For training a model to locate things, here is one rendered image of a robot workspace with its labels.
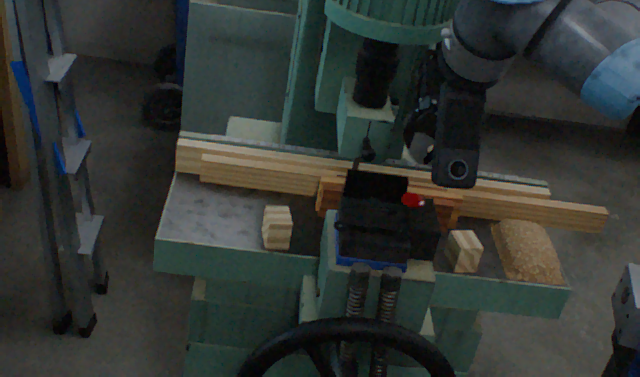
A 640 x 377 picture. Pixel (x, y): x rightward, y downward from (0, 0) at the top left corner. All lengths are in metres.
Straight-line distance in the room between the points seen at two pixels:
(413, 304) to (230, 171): 0.36
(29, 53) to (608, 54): 1.33
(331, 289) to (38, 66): 1.02
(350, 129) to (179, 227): 0.28
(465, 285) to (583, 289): 1.70
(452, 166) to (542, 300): 0.40
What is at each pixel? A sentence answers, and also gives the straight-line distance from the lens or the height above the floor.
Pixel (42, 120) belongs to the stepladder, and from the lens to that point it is 1.82.
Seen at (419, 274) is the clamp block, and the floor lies 0.96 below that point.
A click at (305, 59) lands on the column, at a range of 1.27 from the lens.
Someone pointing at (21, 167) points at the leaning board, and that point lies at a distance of 2.73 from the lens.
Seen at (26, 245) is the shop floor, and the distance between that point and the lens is 2.51.
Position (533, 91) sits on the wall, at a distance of 3.83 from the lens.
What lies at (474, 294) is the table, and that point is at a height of 0.87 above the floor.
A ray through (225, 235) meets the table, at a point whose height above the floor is 0.90.
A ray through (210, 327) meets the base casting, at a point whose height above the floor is 0.75.
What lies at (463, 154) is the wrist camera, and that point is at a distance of 0.81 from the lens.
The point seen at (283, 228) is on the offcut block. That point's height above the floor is 0.94.
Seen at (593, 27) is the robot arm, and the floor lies 1.35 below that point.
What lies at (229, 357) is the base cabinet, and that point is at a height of 0.69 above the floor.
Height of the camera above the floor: 1.54
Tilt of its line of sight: 31 degrees down
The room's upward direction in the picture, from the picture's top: 11 degrees clockwise
